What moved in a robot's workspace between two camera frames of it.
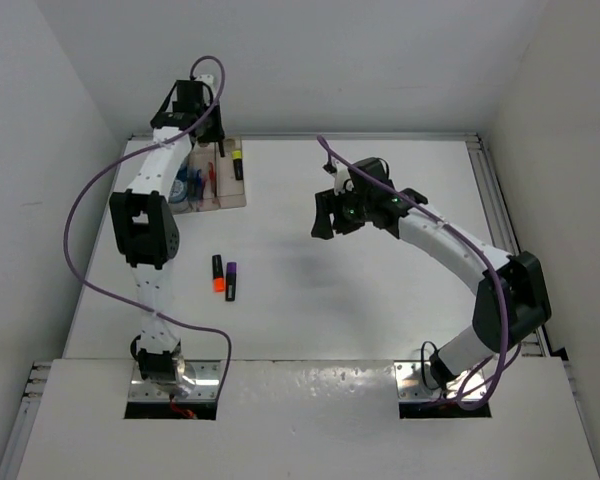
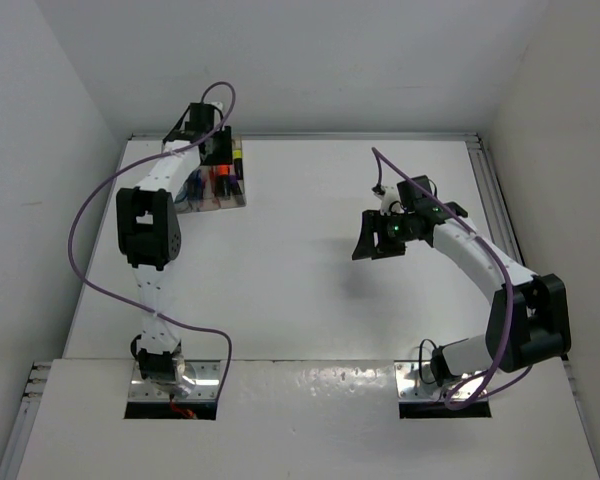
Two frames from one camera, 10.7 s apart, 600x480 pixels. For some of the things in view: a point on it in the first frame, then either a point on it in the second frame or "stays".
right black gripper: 327,203 -> 373,222
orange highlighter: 218,281 -> 222,182
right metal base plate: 415,383 stays
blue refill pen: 192,188 stays
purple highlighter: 230,283 -> 232,179
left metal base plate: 205,373 stays
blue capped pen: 199,185 stays
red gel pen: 213,177 stays
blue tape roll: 178,191 stays
